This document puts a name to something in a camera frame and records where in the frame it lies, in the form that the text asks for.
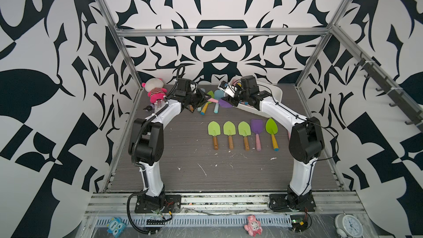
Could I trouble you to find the light blue toy shovel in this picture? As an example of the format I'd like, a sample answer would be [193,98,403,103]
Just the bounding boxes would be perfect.
[214,89,225,113]

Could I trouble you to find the purple round shovel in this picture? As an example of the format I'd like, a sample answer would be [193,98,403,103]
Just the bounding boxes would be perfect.
[208,98,232,108]

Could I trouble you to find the purple square shovel pink handle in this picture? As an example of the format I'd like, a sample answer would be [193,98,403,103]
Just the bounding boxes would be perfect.
[251,119,264,151]

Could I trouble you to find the light green shovel wooden handle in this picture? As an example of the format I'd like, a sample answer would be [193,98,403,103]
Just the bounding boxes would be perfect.
[238,121,251,151]

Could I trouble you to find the green pointed shovel yellow handle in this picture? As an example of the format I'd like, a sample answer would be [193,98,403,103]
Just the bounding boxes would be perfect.
[265,118,279,152]

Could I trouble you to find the light blue round shovel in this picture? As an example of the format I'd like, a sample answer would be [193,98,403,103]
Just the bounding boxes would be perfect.
[197,88,206,112]

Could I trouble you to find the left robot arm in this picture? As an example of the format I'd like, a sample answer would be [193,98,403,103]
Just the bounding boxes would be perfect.
[128,78,211,206]

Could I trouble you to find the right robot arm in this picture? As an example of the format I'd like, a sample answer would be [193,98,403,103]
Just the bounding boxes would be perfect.
[219,76,325,208]

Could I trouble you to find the white storage box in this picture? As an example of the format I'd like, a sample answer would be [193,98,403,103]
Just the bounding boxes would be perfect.
[227,75,284,119]

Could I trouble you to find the white phone stand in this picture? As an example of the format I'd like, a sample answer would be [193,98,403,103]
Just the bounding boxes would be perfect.
[154,99,166,111]

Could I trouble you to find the pink white plush doll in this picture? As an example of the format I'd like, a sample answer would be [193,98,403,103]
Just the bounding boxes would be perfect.
[142,78,167,104]

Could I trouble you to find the pink bear toy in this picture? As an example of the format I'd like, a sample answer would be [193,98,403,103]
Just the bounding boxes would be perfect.
[243,215,263,238]

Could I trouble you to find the green circuit board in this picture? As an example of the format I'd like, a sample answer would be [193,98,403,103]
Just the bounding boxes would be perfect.
[290,216,309,233]

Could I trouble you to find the white alarm clock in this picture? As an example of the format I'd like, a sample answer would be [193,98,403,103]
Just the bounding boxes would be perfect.
[334,214,364,238]

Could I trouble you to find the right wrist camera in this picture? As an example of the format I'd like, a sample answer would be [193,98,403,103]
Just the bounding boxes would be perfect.
[218,81,237,98]

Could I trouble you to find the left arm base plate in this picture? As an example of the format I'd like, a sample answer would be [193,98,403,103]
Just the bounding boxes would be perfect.
[134,194,182,214]

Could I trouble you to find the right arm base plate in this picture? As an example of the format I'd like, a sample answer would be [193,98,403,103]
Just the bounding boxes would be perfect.
[269,193,316,212]

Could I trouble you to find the black corrugated cable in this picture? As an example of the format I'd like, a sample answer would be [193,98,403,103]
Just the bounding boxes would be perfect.
[126,190,159,235]

